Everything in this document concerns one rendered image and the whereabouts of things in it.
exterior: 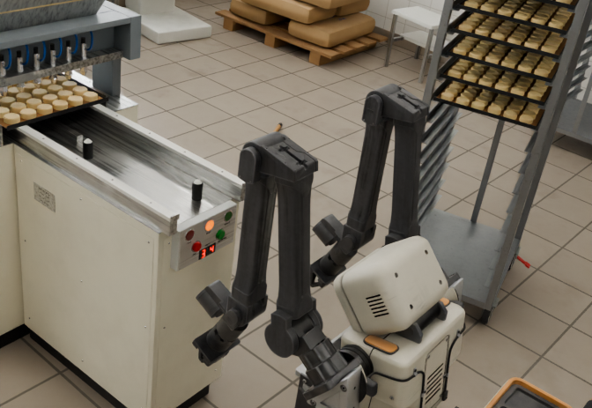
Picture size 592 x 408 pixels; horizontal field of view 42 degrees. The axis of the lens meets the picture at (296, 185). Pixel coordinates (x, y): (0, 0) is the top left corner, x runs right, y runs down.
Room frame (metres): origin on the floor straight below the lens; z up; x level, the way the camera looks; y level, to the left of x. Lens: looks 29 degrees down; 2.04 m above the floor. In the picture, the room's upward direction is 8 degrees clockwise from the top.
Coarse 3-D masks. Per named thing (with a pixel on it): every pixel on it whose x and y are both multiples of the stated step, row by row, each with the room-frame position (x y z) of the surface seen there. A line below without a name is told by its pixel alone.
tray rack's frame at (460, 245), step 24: (576, 48) 3.20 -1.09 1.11; (552, 120) 3.20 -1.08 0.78; (480, 192) 3.30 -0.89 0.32; (432, 216) 3.30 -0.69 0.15; (456, 216) 3.33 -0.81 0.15; (528, 216) 3.20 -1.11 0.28; (432, 240) 3.08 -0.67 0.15; (456, 240) 3.11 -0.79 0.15; (480, 240) 3.14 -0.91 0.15; (456, 264) 2.90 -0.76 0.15; (480, 264) 2.93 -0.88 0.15; (480, 288) 2.74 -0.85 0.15
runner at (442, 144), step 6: (450, 132) 3.34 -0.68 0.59; (456, 132) 3.35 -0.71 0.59; (444, 138) 3.23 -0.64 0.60; (450, 138) 3.27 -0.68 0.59; (444, 144) 3.20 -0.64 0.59; (438, 150) 3.12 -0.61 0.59; (432, 156) 3.05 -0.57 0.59; (438, 156) 3.06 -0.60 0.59; (426, 162) 2.98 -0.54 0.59; (432, 162) 2.99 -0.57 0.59; (420, 168) 2.89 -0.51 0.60; (426, 168) 2.92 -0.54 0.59; (420, 174) 2.86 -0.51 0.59
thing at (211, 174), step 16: (80, 112) 2.45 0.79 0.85; (96, 112) 2.40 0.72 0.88; (112, 112) 2.38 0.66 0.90; (112, 128) 2.35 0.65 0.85; (128, 128) 2.30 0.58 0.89; (144, 128) 2.29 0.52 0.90; (144, 144) 2.25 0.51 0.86; (160, 144) 2.21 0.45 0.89; (176, 160) 2.17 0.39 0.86; (192, 160) 2.13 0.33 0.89; (208, 176) 2.09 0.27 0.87; (224, 176) 2.05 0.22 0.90; (224, 192) 2.05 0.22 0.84; (240, 192) 2.01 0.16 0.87
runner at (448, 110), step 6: (450, 108) 3.18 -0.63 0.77; (444, 114) 3.10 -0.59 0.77; (450, 114) 3.12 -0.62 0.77; (438, 120) 3.01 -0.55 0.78; (444, 120) 3.04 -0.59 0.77; (432, 126) 2.92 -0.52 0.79; (438, 126) 2.97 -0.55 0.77; (426, 132) 2.85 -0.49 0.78; (432, 132) 2.90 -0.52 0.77; (426, 138) 2.83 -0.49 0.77; (426, 144) 2.78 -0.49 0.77
